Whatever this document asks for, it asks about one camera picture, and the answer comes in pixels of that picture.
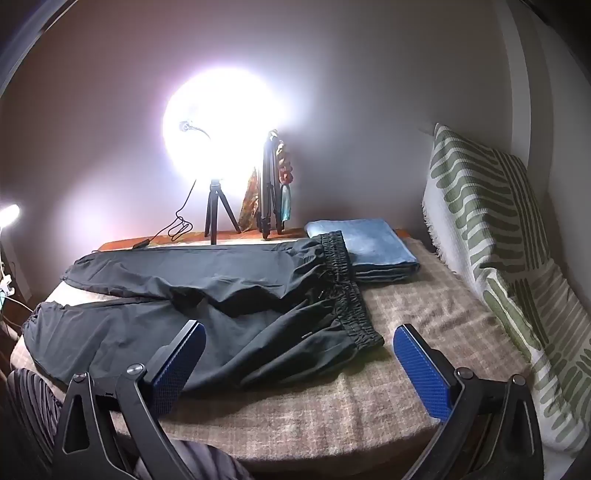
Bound person's striped clothing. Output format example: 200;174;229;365
7;369;254;480

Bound patterned orange cloth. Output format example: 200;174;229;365
239;166;262;232

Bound brown wooden ledge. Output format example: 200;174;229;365
99;228;407;252

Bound black pants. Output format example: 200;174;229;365
22;231;385;393

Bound bright ring light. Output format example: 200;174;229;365
161;69;296;185

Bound folded black light stand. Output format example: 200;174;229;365
259;129;287;240

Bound green patterned white throw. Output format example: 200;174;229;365
422;122;591;457

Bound folded blue cloth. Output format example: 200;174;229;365
305;218;421;283

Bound beige checked blanket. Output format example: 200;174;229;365
9;237;532;476

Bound black gooseneck holder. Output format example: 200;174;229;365
178;120;212;141

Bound black power cable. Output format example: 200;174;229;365
131;178;197;250

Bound small white gooseneck lamp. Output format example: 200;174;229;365
0;203;21;296

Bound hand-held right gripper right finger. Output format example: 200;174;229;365
392;323;546;480

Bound hanging multicoloured scarf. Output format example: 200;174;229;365
276;136;296;222

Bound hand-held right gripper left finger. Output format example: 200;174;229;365
51;319;207;480

